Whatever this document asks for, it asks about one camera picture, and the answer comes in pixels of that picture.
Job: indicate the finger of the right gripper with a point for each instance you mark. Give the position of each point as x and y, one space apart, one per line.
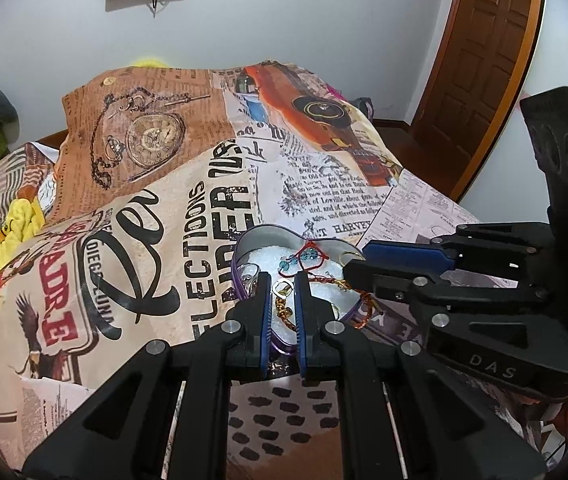
383 282
418 257

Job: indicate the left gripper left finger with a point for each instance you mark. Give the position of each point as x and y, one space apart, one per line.
164 413

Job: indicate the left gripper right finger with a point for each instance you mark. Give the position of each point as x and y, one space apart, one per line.
403 415

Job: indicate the gold ring jewelry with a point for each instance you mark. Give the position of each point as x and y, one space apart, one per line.
282 290

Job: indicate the purple heart tin box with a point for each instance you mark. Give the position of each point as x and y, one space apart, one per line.
282 254

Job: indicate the silver earring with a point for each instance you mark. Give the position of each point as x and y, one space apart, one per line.
249 275

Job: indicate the white sliding door hearts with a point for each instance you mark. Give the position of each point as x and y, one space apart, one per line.
526 175

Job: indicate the brown wooden door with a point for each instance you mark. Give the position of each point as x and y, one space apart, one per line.
479 67

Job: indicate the yellow garment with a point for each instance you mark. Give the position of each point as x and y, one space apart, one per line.
23 221

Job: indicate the newspaper print bed quilt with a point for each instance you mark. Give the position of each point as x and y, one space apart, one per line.
162 171

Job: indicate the yellow round object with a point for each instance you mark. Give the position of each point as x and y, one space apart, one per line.
149 62

